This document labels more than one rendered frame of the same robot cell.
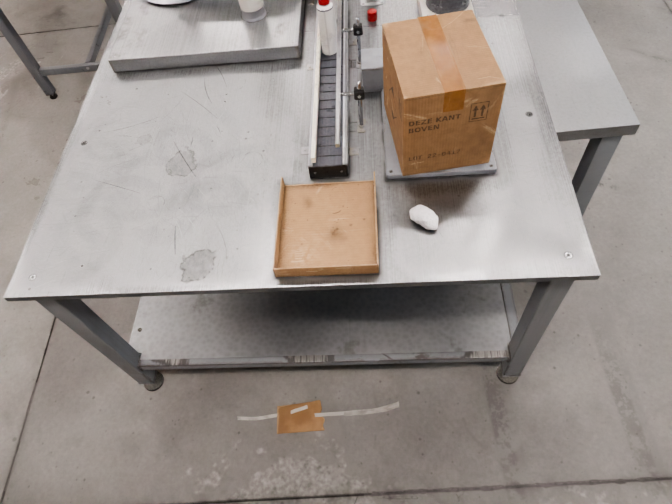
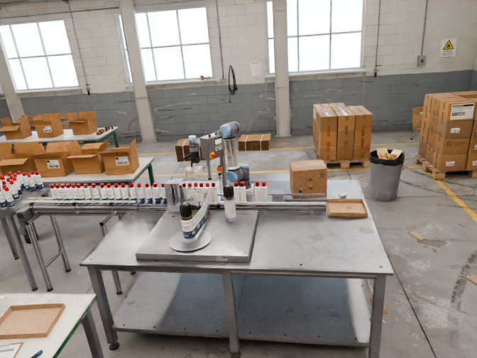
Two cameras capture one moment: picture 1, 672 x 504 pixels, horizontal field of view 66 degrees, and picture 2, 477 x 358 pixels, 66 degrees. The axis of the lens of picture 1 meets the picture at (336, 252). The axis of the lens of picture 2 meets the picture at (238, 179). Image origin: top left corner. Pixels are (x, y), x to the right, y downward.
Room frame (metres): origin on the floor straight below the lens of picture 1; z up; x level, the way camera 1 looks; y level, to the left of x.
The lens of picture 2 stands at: (1.63, 2.72, 2.25)
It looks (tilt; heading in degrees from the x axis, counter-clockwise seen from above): 22 degrees down; 271
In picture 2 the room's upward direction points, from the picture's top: 5 degrees counter-clockwise
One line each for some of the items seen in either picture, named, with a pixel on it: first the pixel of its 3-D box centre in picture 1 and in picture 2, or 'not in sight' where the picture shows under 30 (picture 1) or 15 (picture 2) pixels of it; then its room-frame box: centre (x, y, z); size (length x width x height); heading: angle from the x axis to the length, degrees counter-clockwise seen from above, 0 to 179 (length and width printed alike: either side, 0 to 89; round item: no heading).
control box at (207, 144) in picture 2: not in sight; (212, 146); (1.89, -0.25, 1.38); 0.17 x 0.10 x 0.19; 46
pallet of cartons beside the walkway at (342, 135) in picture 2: not in sight; (339, 133); (-0.11, -3.66, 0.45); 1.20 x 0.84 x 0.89; 85
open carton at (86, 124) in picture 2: not in sight; (82, 123); (4.48, -3.74, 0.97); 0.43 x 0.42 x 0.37; 80
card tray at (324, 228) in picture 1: (327, 222); (346, 207); (0.82, 0.01, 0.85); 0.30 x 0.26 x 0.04; 171
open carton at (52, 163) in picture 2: not in sight; (53, 159); (4.00, -1.61, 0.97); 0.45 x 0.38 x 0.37; 86
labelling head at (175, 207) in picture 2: not in sight; (176, 194); (2.23, -0.13, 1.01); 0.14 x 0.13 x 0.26; 171
